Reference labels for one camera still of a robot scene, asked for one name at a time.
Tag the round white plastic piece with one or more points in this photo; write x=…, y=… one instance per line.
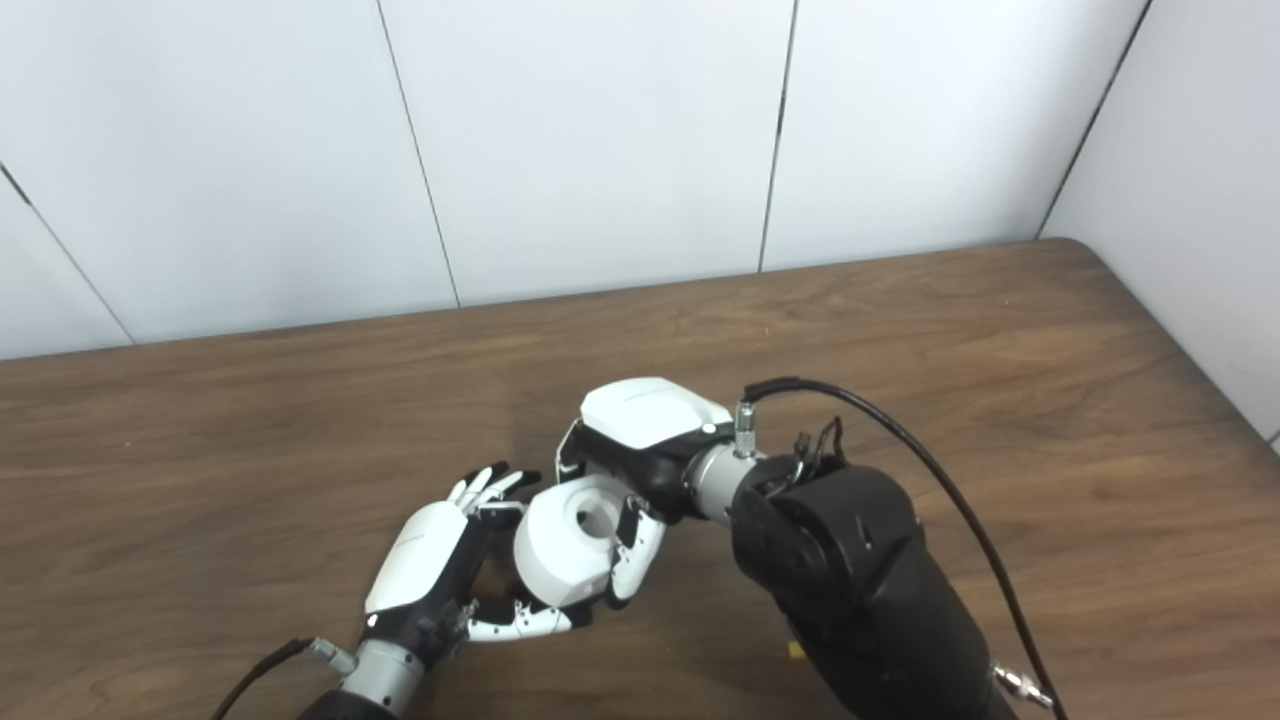
x=560, y=555

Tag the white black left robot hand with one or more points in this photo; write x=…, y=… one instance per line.
x=420, y=555

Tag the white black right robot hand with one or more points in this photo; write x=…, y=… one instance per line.
x=650, y=415

